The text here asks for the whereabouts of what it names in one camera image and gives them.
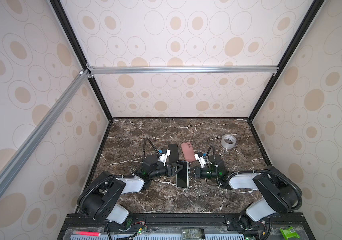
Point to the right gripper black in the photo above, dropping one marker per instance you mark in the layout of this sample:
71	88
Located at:
197	172

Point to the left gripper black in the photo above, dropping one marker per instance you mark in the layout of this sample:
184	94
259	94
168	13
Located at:
170	173

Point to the phone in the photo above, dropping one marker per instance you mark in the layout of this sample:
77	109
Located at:
174	155
182	176

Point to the pink phone case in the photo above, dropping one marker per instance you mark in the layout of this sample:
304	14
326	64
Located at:
188	152

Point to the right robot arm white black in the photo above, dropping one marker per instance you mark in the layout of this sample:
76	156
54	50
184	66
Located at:
280	195

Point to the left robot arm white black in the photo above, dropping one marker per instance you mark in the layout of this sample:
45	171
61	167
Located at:
99	200

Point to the clear tape roll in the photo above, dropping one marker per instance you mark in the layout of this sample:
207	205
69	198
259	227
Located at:
228	141

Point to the small circuit board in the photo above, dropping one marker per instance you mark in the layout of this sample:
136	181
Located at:
192	234

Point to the pink marker pen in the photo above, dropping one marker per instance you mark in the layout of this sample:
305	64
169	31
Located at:
85	233

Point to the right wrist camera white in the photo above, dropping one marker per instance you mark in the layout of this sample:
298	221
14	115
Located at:
202	159

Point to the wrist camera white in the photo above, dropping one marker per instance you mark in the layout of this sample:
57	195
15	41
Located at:
163	155
202	159

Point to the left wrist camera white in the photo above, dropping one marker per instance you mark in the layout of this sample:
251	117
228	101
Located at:
163	155

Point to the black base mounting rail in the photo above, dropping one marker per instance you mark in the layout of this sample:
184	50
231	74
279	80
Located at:
229	221

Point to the horizontal aluminium rail back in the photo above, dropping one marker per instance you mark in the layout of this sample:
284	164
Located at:
181	70

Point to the diagonal aluminium rail left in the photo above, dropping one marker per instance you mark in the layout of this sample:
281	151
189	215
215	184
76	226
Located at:
18	160

